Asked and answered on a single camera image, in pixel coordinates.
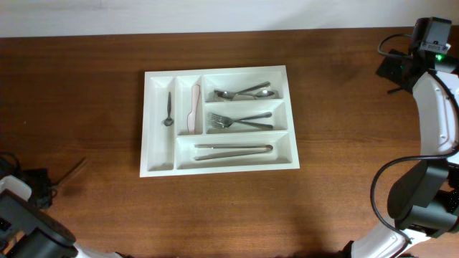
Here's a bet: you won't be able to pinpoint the small dark steel fork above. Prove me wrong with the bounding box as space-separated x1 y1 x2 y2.
52 158 88 191

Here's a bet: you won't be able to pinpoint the small steel teaspoon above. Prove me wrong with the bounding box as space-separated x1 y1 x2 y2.
164 92 174 127

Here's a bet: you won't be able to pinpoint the pink plastic knife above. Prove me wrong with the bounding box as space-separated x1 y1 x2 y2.
187 85 201 135

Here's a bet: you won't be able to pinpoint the steel spoon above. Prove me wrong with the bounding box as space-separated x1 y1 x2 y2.
214 82 270 101
234 90 276 100

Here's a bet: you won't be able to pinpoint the long steel tongs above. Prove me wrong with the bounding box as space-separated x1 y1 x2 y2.
194 143 273 161

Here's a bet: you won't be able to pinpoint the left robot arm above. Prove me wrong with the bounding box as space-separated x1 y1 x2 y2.
1 152 124 258

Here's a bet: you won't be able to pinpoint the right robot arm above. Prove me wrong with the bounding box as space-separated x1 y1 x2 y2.
337 17 458 257

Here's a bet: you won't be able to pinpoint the steel fork in tray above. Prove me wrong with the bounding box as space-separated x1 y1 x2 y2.
210 120 274 130

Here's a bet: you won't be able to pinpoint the white plastic cutlery tray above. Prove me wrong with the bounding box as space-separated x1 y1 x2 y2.
140 65 300 177

